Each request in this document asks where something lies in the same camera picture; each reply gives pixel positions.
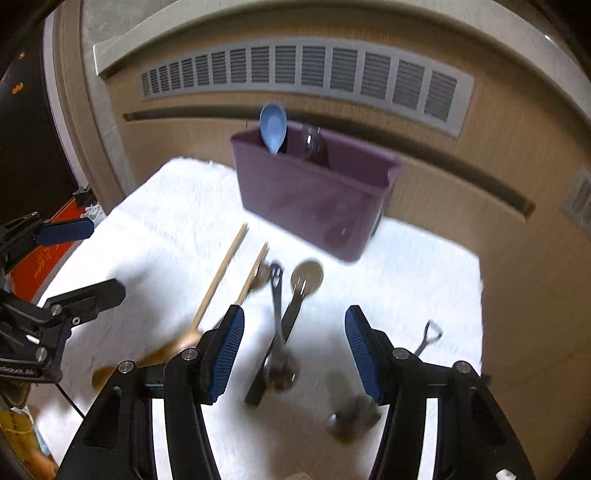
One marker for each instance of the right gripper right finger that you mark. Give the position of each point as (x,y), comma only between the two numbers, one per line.
(372,361)

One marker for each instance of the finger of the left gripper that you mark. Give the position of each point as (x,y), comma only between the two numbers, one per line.
(64,232)
(85,304)

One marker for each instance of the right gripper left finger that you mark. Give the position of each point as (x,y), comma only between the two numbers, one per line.
(219,354)

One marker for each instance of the long wooden spoon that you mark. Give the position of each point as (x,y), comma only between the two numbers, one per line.
(191,335)

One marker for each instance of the beige spoon black handle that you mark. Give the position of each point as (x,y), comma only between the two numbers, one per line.
(305,280)

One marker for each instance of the red patterned floor mat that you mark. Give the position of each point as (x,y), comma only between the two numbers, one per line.
(29,277)

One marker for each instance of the black oven with display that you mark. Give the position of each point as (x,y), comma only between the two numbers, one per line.
(35,174)

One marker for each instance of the dark metal ladle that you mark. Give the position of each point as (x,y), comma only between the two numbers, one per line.
(353,414)

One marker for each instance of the small shovel shaped spoon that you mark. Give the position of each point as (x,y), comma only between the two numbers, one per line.
(431,335)

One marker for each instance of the white textured cloth mat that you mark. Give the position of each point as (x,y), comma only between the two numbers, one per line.
(165,243)

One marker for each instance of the purple plastic utensil bin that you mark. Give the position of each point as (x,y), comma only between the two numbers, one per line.
(336,208)

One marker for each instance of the metal spoon in bin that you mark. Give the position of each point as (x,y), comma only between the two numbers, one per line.
(314,144)

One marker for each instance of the blue plastic rice spoon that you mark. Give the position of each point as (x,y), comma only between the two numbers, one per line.
(273,126)

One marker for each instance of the small grey vent right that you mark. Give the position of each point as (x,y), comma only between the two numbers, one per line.
(577,203)

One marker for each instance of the grey ventilation grille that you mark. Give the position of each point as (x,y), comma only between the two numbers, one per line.
(413,86)

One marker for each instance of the metal smiley handle spoon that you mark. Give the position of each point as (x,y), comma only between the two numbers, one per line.
(280,369)

